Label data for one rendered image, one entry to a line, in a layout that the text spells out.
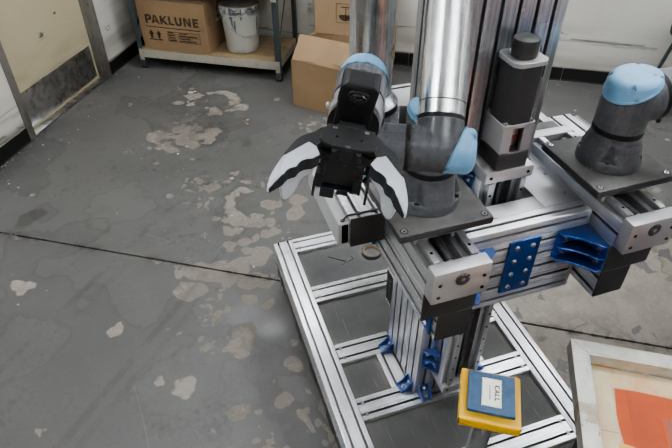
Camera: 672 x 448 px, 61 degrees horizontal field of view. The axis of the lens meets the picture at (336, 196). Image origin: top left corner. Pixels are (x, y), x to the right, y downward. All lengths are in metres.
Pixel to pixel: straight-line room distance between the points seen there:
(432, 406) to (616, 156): 1.14
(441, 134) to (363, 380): 1.48
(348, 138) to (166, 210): 2.73
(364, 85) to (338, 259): 2.02
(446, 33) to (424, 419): 1.53
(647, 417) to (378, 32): 0.97
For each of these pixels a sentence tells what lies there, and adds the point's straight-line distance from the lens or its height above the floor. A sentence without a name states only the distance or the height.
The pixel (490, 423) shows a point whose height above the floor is 0.95.
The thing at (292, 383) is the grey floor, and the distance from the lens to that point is 2.47.
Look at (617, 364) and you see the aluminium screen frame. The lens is 1.47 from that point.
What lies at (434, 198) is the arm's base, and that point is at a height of 1.31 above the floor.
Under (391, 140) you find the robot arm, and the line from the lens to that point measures 0.88.
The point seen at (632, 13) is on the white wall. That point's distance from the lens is 4.83.
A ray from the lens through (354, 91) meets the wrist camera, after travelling 0.66.
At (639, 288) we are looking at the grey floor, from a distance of 3.16.
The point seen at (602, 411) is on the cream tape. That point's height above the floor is 0.96.
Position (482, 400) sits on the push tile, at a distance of 1.32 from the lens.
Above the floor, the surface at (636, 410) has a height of 0.96.
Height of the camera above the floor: 2.05
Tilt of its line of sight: 38 degrees down
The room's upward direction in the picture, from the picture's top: straight up
